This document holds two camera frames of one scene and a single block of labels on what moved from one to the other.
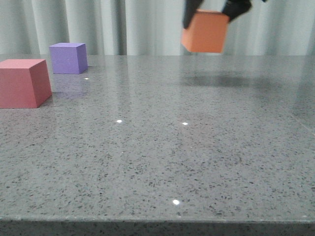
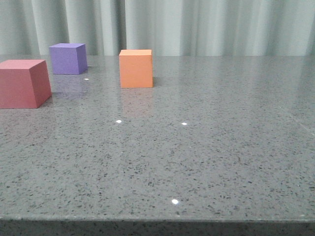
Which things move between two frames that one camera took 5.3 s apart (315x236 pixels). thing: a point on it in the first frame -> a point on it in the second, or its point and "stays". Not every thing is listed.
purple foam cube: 69,58 stays
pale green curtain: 151,28 stays
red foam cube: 24,83 stays
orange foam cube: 206,32 -> 136,68
